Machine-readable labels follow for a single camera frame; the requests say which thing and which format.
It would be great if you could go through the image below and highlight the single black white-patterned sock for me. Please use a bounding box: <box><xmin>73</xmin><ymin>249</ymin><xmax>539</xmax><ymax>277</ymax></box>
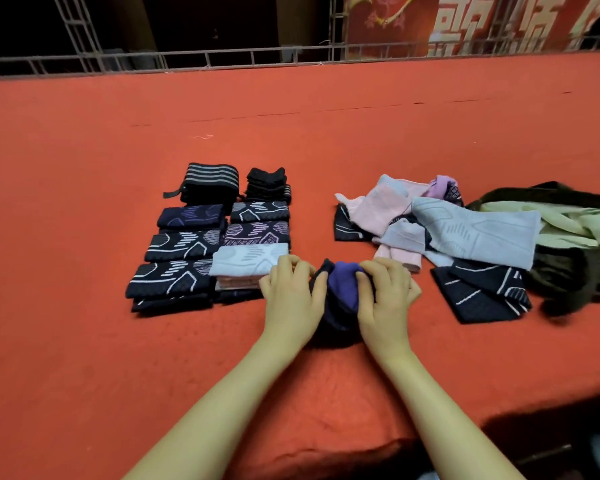
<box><xmin>145</xmin><ymin>229</ymin><xmax>224</xmax><ymax>262</ymax></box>
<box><xmin>126</xmin><ymin>259</ymin><xmax>216</xmax><ymax>299</ymax></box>

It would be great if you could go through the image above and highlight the person's right forearm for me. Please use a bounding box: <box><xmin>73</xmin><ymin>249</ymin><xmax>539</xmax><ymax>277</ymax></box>
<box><xmin>375</xmin><ymin>349</ymin><xmax>531</xmax><ymax>480</ymax></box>

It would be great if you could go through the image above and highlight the single black white-lined sock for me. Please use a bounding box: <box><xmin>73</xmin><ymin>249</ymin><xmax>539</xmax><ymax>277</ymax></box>
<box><xmin>431</xmin><ymin>257</ymin><xmax>533</xmax><ymax>324</ymax></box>

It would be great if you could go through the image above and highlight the person's left hand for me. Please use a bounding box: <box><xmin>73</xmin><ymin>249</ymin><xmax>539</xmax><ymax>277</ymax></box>
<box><xmin>258</xmin><ymin>255</ymin><xmax>329</xmax><ymax>351</ymax></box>

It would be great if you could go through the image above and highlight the red banner with white print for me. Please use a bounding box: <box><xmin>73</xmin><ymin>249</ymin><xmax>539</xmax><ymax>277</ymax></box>
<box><xmin>345</xmin><ymin>0</ymin><xmax>600</xmax><ymax>58</ymax></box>

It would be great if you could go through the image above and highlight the single black purple-lined sock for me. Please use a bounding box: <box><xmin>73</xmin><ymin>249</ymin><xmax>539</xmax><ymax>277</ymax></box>
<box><xmin>222</xmin><ymin>219</ymin><xmax>291</xmax><ymax>246</ymax></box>
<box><xmin>132</xmin><ymin>293</ymin><xmax>214</xmax><ymax>317</ymax></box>

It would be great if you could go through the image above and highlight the dark brown door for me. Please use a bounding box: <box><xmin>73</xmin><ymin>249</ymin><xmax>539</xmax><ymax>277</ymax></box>
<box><xmin>145</xmin><ymin>0</ymin><xmax>281</xmax><ymax>51</ymax></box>

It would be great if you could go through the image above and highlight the grey metal truss tower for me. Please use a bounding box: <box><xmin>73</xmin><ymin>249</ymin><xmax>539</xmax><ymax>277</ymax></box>
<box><xmin>328</xmin><ymin>0</ymin><xmax>349</xmax><ymax>61</ymax></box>
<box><xmin>55</xmin><ymin>0</ymin><xmax>106</xmax><ymax>74</ymax></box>

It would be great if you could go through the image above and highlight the single navy purple-cuffed sock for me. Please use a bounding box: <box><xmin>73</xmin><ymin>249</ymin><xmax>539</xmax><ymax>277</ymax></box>
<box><xmin>308</xmin><ymin>259</ymin><xmax>369</xmax><ymax>348</ymax></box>

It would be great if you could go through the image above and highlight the person's left forearm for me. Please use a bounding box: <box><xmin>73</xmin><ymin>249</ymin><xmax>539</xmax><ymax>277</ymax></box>
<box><xmin>125</xmin><ymin>335</ymin><xmax>311</xmax><ymax>480</ymax></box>

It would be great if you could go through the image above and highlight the person's right hand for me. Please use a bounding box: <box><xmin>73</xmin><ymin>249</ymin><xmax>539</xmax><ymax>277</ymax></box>
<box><xmin>355</xmin><ymin>257</ymin><xmax>423</xmax><ymax>366</ymax></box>

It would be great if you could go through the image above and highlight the single black grey-striped sock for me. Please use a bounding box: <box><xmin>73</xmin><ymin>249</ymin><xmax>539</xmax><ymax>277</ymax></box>
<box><xmin>230</xmin><ymin>199</ymin><xmax>291</xmax><ymax>223</ymax></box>

